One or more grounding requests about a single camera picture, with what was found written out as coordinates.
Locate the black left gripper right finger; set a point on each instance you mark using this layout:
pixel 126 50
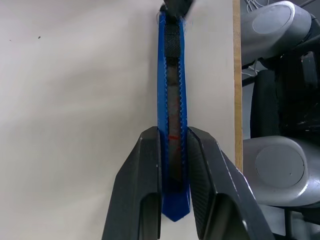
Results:
pixel 215 180

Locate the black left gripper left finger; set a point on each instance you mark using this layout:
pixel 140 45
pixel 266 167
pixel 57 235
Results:
pixel 135 180

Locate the blue pen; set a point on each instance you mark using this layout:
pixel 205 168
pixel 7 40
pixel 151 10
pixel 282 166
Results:
pixel 161 100

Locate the grey rounded robot body housing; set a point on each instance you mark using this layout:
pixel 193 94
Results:
pixel 275 30
pixel 277 170

